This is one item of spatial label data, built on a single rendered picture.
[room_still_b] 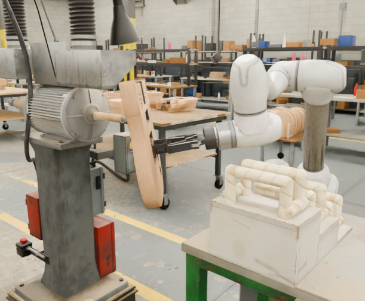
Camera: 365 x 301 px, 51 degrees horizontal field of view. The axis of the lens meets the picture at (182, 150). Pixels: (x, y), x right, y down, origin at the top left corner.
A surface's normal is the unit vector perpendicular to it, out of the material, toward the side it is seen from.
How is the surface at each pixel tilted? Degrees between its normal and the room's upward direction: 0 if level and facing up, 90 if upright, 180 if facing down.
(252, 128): 99
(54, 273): 81
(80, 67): 90
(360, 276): 0
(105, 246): 90
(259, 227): 90
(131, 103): 98
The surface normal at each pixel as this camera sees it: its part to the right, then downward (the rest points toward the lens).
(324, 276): 0.00, -0.97
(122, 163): -0.64, 0.18
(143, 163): -0.04, -0.04
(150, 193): 0.07, 0.55
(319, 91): -0.29, 0.66
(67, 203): 0.77, 0.15
